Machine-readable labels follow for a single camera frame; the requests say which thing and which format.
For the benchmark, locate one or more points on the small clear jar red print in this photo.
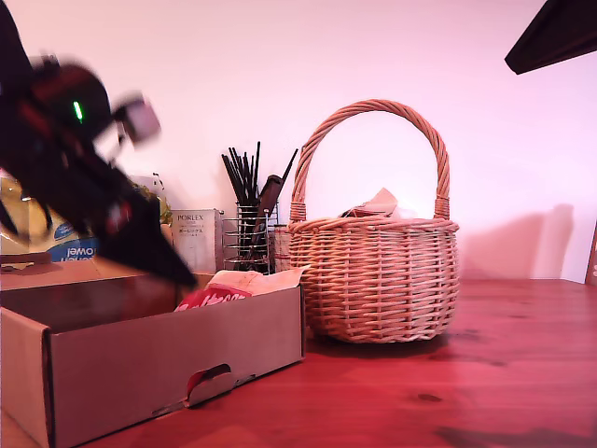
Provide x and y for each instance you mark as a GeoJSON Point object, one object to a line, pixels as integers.
{"type": "Point", "coordinates": [281, 245]}

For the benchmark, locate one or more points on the white Porlex box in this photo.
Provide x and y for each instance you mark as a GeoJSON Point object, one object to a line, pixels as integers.
{"type": "Point", "coordinates": [200, 233]}

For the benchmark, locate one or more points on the red and yellow Maltesers bag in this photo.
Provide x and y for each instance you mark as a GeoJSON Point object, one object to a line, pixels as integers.
{"type": "Point", "coordinates": [219, 298]}

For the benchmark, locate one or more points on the brown cardboard box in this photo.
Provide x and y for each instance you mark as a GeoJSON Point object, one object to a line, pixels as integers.
{"type": "Point", "coordinates": [163, 345]}

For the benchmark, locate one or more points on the brown wooden board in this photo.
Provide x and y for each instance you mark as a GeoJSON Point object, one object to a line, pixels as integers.
{"type": "Point", "coordinates": [593, 261]}

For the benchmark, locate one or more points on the yellow kitchen towel pack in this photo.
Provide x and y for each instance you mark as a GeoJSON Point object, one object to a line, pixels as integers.
{"type": "Point", "coordinates": [74, 247]}

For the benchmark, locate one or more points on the black chopstick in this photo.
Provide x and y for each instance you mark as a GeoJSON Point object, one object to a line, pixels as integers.
{"type": "Point", "coordinates": [256, 172]}
{"type": "Point", "coordinates": [231, 179]}
{"type": "Point", "coordinates": [289, 165]}
{"type": "Point", "coordinates": [238, 175]}

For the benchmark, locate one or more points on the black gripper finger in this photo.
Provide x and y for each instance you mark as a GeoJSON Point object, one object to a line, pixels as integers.
{"type": "Point", "coordinates": [144, 242]}
{"type": "Point", "coordinates": [564, 32]}

